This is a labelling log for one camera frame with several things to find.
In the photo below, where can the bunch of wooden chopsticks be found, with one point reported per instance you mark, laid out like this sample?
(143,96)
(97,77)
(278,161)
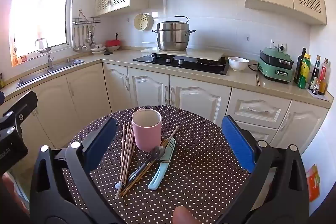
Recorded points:
(126,155)

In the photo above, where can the small white utensil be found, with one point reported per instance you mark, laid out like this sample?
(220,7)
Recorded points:
(119,185)

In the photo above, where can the white paper sheet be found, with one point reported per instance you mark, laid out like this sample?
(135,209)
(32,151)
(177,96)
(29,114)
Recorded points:
(324,97)

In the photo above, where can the wall outlet with black plug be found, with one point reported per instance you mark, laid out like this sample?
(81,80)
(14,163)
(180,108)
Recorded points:
(118,35)

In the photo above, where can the stainless steel sink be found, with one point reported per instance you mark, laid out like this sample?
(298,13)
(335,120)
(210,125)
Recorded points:
(52,71)

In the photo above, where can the metal wall utensil rack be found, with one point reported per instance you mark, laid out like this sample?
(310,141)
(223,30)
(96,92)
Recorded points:
(86,20)

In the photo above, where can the small dark bottle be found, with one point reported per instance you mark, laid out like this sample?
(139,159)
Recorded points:
(315,87)

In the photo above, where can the chrome faucet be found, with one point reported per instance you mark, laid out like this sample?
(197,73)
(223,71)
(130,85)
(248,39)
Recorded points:
(49,56)

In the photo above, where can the black glass gas stove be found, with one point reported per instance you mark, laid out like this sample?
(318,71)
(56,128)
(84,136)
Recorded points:
(157,61)

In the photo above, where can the person's left forearm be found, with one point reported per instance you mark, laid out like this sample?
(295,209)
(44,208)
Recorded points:
(10,190)

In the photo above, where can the white double wall outlet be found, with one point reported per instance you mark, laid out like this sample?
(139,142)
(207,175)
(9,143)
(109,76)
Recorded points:
(278,44)

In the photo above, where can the pink cup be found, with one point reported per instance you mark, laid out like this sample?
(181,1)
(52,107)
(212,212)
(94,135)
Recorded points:
(145,134)

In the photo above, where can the brown polka-dot tablecloth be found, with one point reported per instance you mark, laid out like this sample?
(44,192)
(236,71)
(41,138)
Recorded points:
(197,174)

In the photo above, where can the cream base cabinets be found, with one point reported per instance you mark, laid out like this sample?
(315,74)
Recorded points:
(147,92)

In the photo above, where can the orange packet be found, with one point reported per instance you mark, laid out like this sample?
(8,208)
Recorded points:
(312,183)

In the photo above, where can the white bowl under red box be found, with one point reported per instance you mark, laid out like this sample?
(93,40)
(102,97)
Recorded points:
(113,48)

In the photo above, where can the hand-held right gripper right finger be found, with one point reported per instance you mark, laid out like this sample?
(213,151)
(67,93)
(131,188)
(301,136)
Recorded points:
(237,142)

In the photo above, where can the dark olive oil bottle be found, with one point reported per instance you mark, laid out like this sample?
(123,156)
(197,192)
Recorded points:
(300,66)

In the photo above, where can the green electric cooker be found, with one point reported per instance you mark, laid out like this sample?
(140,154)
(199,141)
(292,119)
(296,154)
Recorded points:
(275,66)

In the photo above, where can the red-label sauce bottle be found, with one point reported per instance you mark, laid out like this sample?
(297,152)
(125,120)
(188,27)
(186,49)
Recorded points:
(323,77)

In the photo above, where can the stainless steel steamer pot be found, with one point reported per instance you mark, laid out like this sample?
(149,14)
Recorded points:
(172,37)

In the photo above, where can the brown chopstick pair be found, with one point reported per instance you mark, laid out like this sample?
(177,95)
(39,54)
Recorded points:
(257,79)

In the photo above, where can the hanging metal ladle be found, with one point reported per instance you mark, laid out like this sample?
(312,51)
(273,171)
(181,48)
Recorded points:
(84,47)
(76,48)

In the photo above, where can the cream round colander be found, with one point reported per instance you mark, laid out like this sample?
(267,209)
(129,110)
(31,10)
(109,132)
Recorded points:
(141,22)

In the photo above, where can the green yellow-capped bottle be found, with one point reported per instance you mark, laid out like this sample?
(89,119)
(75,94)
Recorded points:
(304,74)

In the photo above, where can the stack of small bowls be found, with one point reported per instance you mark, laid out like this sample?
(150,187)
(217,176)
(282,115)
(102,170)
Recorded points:
(97,48)

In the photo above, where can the kitchen window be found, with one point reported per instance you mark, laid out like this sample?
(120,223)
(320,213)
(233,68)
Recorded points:
(39,3)

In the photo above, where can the dark soy sauce bottle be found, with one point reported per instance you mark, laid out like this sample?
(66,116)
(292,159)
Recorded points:
(315,74)

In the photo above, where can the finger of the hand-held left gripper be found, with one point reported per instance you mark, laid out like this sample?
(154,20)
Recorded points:
(25,104)

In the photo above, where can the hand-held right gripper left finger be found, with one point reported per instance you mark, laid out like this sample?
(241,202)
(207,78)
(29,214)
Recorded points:
(101,146)

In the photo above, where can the person's right hand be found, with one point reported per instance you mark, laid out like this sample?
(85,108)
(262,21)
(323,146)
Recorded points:
(185,216)

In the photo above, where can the orange bottle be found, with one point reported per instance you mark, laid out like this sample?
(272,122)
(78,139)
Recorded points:
(15,57)

